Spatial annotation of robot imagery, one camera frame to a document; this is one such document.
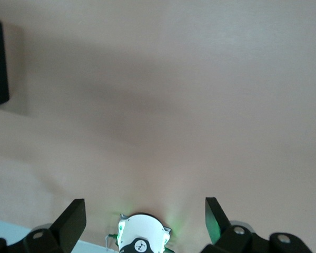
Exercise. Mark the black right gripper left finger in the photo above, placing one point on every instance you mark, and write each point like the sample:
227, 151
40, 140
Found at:
69, 221

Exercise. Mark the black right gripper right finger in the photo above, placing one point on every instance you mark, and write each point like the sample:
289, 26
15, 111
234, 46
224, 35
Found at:
218, 221

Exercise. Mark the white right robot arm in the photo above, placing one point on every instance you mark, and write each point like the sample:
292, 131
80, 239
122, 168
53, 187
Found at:
142, 229

